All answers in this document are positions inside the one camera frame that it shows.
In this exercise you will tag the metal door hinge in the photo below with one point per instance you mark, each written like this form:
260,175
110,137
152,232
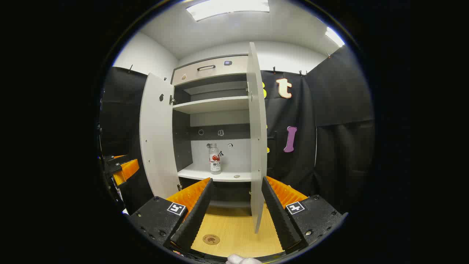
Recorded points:
172,99

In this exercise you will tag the ceiling light panel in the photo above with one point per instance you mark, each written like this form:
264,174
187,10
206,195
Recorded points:
227,8
334,36

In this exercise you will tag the grey wooden cabinet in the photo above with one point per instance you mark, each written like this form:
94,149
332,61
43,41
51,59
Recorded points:
212,105

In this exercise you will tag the round wooden coaster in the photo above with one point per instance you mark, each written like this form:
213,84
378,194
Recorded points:
211,239

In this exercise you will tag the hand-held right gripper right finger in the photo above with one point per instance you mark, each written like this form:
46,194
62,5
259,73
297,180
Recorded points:
280,216

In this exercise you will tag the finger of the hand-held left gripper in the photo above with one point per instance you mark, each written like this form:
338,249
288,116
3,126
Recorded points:
126,170

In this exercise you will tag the grey cabinet door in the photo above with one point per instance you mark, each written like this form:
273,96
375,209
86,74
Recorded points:
157,146
256,128

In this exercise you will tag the grey cabinet drawer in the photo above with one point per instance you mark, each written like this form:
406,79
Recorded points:
220,71

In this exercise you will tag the clear bottle with red label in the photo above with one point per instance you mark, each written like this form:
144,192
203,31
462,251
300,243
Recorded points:
215,161

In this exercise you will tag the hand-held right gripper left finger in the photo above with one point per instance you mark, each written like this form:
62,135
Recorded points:
196,220

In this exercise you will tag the black backdrop cloth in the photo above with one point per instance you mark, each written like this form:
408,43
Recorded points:
329,146

